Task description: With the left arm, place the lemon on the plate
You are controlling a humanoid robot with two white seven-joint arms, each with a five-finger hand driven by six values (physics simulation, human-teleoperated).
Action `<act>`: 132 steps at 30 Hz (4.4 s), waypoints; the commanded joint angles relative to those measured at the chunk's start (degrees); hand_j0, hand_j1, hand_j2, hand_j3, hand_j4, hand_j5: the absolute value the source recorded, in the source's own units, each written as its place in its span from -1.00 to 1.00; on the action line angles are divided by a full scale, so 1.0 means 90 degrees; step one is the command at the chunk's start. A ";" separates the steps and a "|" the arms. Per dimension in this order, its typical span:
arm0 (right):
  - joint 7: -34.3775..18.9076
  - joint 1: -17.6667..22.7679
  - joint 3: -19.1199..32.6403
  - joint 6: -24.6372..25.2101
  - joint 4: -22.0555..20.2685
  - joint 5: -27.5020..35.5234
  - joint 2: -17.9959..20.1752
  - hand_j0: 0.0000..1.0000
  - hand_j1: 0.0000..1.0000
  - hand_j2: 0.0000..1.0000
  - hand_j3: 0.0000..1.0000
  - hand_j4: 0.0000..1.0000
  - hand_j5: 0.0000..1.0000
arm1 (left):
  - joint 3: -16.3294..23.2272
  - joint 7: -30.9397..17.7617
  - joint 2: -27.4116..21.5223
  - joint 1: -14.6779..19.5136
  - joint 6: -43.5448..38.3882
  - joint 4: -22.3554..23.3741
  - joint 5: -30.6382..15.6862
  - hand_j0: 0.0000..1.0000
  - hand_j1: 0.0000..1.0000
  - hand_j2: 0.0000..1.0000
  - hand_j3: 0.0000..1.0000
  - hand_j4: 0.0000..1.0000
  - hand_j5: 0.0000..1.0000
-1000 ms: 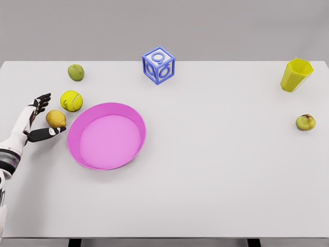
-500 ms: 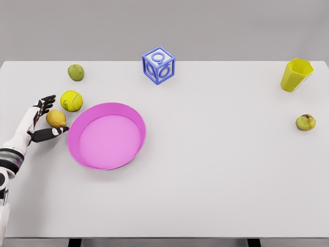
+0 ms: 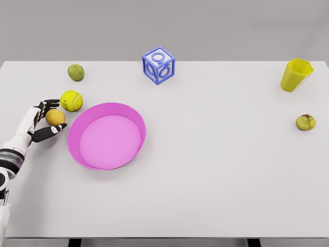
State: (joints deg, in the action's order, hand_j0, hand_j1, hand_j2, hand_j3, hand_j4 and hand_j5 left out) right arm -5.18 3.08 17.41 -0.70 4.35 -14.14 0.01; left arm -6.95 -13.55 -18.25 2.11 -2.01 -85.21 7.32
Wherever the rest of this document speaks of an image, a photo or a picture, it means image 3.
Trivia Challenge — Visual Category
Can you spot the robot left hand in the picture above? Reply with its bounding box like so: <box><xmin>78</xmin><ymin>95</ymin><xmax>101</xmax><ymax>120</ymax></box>
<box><xmin>14</xmin><ymin>99</ymin><xmax>68</xmax><ymax>144</ymax></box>

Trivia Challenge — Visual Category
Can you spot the yellow lemon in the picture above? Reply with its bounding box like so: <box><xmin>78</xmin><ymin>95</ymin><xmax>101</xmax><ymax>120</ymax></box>
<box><xmin>45</xmin><ymin>109</ymin><xmax>66</xmax><ymax>127</ymax></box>

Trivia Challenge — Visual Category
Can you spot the pink round plate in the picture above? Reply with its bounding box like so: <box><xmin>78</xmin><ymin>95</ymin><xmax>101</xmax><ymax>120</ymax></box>
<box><xmin>67</xmin><ymin>102</ymin><xmax>147</xmax><ymax>171</ymax></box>

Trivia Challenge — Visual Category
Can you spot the yellow tennis ball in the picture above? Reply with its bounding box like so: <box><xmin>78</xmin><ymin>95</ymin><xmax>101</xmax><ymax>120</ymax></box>
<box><xmin>60</xmin><ymin>90</ymin><xmax>84</xmax><ymax>112</ymax></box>

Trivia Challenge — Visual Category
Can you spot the green apple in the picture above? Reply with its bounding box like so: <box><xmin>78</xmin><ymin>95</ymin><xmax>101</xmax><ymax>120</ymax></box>
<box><xmin>67</xmin><ymin>64</ymin><xmax>85</xmax><ymax>82</ymax></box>

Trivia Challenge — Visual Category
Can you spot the blue and white letter block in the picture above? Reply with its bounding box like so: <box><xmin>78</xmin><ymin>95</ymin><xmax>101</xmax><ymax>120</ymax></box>
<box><xmin>141</xmin><ymin>46</ymin><xmax>176</xmax><ymax>85</ymax></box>

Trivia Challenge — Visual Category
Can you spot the yellow hexagonal cup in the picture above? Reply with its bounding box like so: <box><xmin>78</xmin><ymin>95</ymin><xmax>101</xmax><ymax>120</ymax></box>
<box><xmin>280</xmin><ymin>58</ymin><xmax>315</xmax><ymax>92</ymax></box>

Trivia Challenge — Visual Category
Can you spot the yellow-green pear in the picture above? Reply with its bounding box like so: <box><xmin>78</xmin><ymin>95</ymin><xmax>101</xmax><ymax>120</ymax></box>
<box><xmin>295</xmin><ymin>114</ymin><xmax>317</xmax><ymax>132</ymax></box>

